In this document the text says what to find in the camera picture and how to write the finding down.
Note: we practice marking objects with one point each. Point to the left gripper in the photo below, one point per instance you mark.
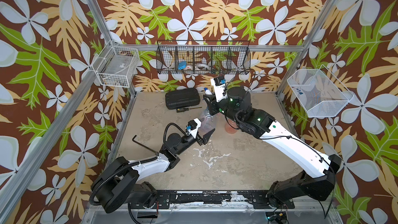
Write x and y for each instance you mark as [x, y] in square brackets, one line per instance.
[196, 139]

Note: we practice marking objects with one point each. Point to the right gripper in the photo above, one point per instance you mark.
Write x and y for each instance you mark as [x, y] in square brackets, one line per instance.
[213, 106]

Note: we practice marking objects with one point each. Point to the clear blue spray bottle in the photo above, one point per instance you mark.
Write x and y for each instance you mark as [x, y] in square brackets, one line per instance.
[208, 122]

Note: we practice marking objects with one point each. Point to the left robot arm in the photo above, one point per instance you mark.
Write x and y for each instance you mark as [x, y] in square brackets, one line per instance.
[119, 183]

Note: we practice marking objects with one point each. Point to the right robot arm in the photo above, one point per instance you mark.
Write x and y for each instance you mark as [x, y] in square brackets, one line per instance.
[318, 178]

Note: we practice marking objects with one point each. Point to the orange translucent spray bottle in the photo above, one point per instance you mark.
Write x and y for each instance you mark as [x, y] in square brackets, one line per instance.
[231, 126]

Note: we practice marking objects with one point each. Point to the black plastic case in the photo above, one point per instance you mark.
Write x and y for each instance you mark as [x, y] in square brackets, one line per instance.
[182, 98]

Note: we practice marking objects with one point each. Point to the black yellow screwdriver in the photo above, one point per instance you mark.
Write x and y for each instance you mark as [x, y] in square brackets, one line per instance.
[185, 109]

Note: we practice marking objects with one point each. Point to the white tape roll in basket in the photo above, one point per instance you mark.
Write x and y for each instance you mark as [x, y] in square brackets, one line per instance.
[202, 67]

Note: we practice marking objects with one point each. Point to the blue round item in basket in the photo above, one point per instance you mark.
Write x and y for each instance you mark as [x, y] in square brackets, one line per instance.
[182, 65]

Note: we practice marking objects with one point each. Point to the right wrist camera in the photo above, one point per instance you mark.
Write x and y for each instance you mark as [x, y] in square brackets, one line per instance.
[219, 85]

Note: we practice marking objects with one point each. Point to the black wire wall basket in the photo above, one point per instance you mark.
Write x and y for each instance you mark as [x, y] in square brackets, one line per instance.
[222, 56]

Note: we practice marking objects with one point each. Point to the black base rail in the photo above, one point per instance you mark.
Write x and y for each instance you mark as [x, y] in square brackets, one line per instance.
[164, 198]

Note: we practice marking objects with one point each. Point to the white wire basket left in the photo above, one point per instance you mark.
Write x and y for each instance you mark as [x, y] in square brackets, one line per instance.
[115, 66]

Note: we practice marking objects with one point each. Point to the white wire basket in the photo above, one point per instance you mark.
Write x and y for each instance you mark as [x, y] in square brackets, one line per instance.
[320, 92]
[115, 66]

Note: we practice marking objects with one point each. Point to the white wire basket right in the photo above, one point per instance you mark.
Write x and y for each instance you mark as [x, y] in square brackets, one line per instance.
[320, 92]

